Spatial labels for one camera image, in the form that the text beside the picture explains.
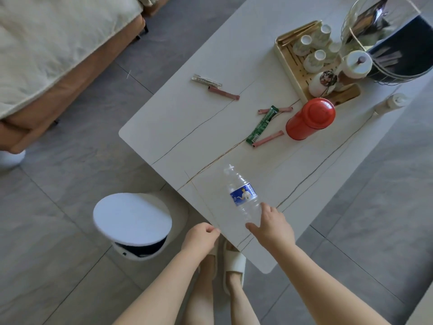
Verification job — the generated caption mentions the person's left hand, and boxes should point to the person's left hand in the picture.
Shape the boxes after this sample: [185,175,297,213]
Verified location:
[181,223,221,260]

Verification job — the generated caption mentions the cream slipper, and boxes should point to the cream slipper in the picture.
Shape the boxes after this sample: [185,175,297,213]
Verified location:
[222,240,247,295]
[199,237,219,279]

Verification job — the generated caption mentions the shiny foil packet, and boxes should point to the shiny foil packet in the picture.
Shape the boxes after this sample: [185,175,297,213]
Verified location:
[351,0,400,42]

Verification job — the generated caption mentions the white tea cup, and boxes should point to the white tea cup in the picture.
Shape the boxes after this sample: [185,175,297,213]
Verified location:
[292,34,313,57]
[303,49,326,73]
[326,42,342,63]
[311,24,332,48]

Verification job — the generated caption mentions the person's right leg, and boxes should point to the person's right leg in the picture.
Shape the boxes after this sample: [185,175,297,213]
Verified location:
[226,271,260,325]

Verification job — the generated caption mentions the white floral teapot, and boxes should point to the white floral teapot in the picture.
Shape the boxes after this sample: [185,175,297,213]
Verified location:
[308,70,338,98]

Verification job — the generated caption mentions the white round object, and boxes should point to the white round object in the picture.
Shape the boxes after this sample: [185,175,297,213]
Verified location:
[0,150,26,167]

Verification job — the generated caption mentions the wooden tea tongs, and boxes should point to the wooden tea tongs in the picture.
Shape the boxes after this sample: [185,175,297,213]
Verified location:
[280,21,319,46]

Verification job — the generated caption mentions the small white bottle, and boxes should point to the small white bottle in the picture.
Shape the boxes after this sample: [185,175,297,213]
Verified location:
[373,93,408,116]

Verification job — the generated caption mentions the cream tea tray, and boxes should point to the cream tea tray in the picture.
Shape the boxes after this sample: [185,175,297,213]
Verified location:
[274,20,361,106]

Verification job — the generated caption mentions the person's leg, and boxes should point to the person's leg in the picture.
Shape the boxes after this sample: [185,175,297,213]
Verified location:
[226,271,260,325]
[183,255,217,325]

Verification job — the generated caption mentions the person's right forearm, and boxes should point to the person's right forearm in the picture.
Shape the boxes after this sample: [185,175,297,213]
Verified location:
[276,243,390,325]

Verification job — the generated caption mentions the cream sofa cover cloth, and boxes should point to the cream sofa cover cloth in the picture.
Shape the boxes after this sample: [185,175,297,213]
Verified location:
[0,0,145,119]

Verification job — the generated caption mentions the clear plastic water bottle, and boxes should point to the clear plastic water bottle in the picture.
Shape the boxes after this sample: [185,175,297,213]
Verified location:
[223,164,268,231]

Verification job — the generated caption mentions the white lidded trash can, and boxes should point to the white lidded trash can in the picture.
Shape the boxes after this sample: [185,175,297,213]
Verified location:
[93,192,189,262]

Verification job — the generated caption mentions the cream left slipper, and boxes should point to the cream left slipper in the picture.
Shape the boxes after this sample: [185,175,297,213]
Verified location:
[199,237,219,279]

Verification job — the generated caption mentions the red canister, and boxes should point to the red canister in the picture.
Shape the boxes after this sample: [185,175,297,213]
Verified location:
[286,97,336,141]

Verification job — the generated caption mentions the dark blue package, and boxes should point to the dark blue package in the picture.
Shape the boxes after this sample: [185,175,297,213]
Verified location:
[368,15,433,79]

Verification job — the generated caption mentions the white wire basket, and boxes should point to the white wire basket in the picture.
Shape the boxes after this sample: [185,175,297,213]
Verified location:
[341,0,433,86]

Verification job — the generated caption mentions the orange sofa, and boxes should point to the orange sofa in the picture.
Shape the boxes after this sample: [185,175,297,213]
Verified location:
[0,13,149,155]

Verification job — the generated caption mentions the cream right slipper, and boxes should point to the cream right slipper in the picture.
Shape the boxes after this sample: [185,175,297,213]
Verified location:
[222,240,247,295]

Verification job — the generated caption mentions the silver sachet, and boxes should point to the silver sachet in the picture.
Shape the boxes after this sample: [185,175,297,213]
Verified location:
[191,74,223,88]

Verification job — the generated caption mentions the person's left forearm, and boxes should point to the person's left forearm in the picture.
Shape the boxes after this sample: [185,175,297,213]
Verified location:
[113,248,201,325]

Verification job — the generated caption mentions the person's left leg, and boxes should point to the person's left leg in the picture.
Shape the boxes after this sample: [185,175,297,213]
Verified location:
[183,255,217,325]

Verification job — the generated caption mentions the green stick sachet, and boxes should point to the green stick sachet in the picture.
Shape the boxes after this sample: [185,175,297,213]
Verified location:
[246,105,279,145]

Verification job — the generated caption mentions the person's right hand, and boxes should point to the person's right hand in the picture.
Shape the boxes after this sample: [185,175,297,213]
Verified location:
[245,203,296,256]

